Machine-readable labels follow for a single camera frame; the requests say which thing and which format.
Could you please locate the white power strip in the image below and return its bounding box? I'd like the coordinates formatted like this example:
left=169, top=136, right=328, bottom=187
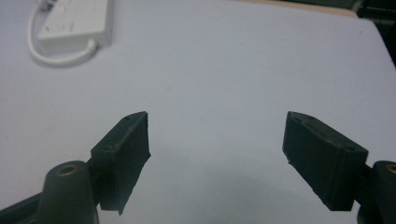
left=36, top=0, right=115, bottom=54

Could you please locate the white power cable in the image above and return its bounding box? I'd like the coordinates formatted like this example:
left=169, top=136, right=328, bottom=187
left=27, top=0, right=98, bottom=67

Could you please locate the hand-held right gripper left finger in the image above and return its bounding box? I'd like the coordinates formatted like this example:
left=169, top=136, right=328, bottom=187
left=90, top=110, right=152, bottom=217

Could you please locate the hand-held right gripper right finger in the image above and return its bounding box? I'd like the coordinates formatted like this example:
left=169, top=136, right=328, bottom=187
left=281, top=110, right=370, bottom=212

